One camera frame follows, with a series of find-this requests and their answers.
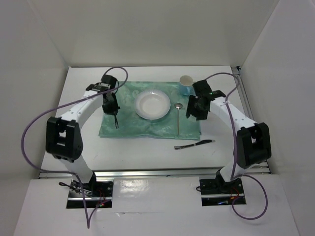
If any silver metal spoon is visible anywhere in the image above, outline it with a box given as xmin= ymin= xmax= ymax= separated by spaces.
xmin=174 ymin=103 xmax=183 ymax=136

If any silver metal fork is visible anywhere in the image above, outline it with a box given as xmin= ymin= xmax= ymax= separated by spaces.
xmin=114 ymin=115 xmax=119 ymax=129

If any light blue mug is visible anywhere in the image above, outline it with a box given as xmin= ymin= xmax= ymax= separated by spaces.
xmin=179 ymin=75 xmax=195 ymax=96

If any black handled knife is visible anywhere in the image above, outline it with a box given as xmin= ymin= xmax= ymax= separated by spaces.
xmin=174 ymin=140 xmax=215 ymax=150

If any green damask cloth placemat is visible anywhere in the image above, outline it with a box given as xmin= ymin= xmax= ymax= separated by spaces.
xmin=98 ymin=82 xmax=201 ymax=140

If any white plate blue rim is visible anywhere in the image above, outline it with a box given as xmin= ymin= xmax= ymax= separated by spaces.
xmin=134 ymin=89 xmax=171 ymax=120

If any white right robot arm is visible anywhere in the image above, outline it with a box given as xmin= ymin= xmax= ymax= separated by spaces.
xmin=186 ymin=90 xmax=271 ymax=193

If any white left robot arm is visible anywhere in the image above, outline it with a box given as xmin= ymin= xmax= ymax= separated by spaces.
xmin=46 ymin=83 xmax=120 ymax=196

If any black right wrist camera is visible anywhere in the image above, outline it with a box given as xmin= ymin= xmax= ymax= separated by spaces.
xmin=192 ymin=80 xmax=212 ymax=97

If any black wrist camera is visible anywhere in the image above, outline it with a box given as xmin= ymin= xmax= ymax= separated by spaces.
xmin=101 ymin=74 xmax=118 ymax=88
xmin=192 ymin=80 xmax=212 ymax=97

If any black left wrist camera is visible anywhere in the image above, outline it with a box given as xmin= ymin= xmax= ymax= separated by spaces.
xmin=101 ymin=74 xmax=118 ymax=88

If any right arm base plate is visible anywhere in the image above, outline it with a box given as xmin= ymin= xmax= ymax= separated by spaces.
xmin=196 ymin=179 xmax=246 ymax=207

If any aluminium frame rail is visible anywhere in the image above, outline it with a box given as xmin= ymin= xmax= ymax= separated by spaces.
xmin=38 ymin=65 xmax=271 ymax=178

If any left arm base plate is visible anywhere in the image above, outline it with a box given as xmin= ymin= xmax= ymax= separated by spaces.
xmin=59 ymin=180 xmax=114 ymax=209

